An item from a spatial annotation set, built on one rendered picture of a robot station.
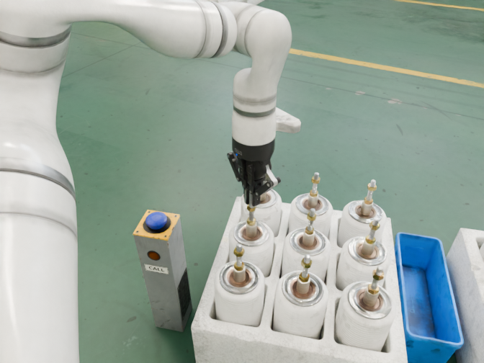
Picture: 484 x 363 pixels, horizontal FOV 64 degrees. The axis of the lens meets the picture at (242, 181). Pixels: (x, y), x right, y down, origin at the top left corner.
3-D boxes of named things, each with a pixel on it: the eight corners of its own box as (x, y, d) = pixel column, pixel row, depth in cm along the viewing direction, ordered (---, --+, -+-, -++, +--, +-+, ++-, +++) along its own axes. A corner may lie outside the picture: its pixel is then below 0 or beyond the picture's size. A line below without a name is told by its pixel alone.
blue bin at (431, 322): (446, 377, 83) (465, 347, 76) (392, 365, 85) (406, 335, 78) (427, 269, 106) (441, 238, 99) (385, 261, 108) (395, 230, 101)
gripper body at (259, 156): (221, 127, 67) (222, 171, 73) (253, 148, 62) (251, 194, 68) (254, 114, 71) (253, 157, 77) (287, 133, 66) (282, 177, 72)
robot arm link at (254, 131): (302, 130, 68) (307, 98, 64) (254, 153, 62) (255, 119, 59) (268, 111, 74) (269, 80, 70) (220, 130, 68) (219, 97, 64)
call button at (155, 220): (163, 234, 74) (161, 226, 72) (143, 231, 74) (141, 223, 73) (171, 220, 77) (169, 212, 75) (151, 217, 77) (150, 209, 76)
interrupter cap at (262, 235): (254, 217, 86) (254, 214, 86) (276, 237, 81) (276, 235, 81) (226, 231, 83) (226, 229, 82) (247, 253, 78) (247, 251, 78)
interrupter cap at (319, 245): (333, 244, 80) (334, 242, 80) (309, 263, 76) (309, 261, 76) (306, 225, 84) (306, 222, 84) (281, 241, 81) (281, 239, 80)
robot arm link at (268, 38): (292, 111, 63) (255, 93, 68) (302, 10, 53) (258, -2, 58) (261, 126, 59) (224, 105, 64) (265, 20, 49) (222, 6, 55)
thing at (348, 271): (380, 319, 86) (400, 266, 75) (339, 327, 85) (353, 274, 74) (361, 284, 94) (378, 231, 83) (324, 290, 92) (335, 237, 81)
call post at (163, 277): (183, 333, 91) (167, 241, 72) (155, 327, 92) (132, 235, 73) (192, 307, 97) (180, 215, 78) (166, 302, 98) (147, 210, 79)
